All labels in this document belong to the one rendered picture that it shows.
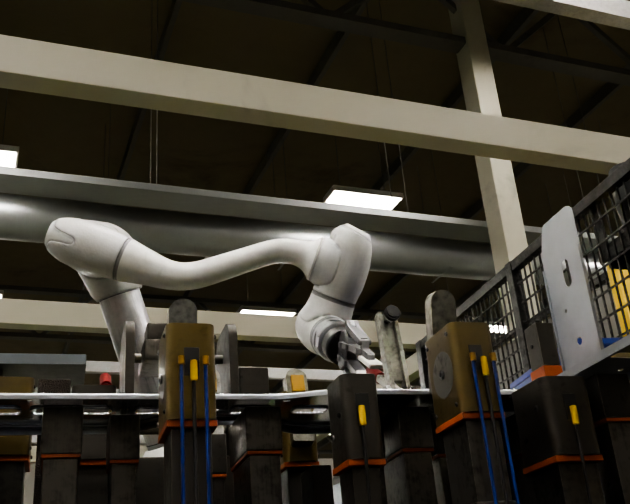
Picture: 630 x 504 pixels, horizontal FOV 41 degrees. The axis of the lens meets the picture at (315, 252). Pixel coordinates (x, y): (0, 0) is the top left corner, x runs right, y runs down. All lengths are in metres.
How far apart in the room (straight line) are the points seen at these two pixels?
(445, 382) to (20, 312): 6.56
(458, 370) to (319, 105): 3.73
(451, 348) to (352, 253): 0.78
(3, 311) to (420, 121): 4.06
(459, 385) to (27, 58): 3.64
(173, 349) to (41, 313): 6.52
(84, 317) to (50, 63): 3.50
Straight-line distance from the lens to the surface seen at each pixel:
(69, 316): 7.52
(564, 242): 1.51
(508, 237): 9.87
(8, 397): 1.11
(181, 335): 1.00
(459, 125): 5.09
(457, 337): 1.07
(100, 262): 1.90
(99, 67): 4.48
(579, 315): 1.47
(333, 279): 1.82
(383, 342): 1.48
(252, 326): 7.82
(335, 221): 9.93
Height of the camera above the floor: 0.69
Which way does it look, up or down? 25 degrees up
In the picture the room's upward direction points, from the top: 5 degrees counter-clockwise
